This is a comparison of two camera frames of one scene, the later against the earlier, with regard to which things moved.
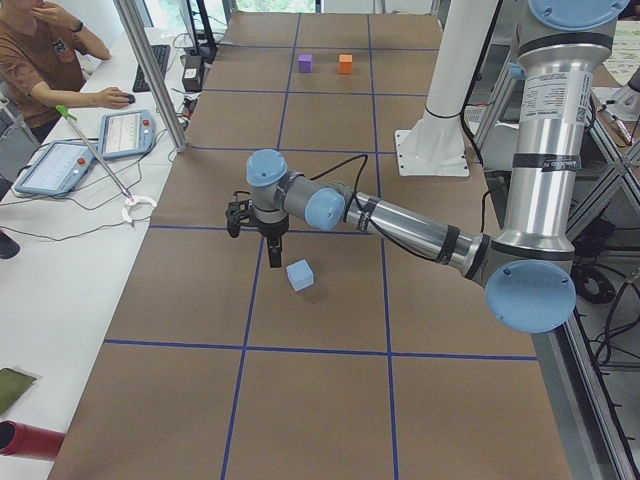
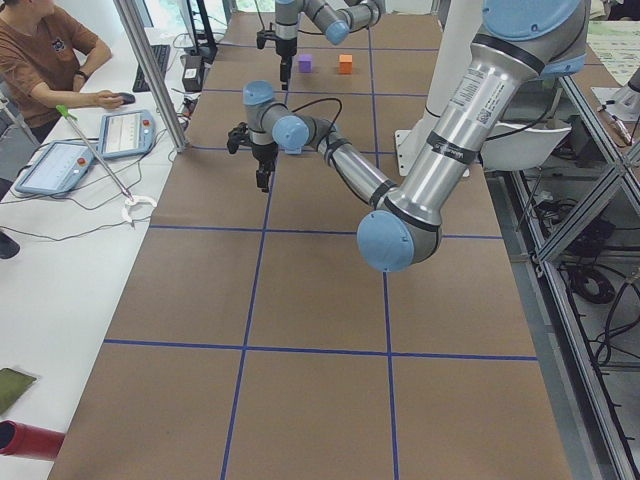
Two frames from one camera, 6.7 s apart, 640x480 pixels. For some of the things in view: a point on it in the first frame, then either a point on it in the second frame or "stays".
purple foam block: (305, 61) stays
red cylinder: (29, 441) stays
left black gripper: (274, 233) → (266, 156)
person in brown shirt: (42, 67) stays
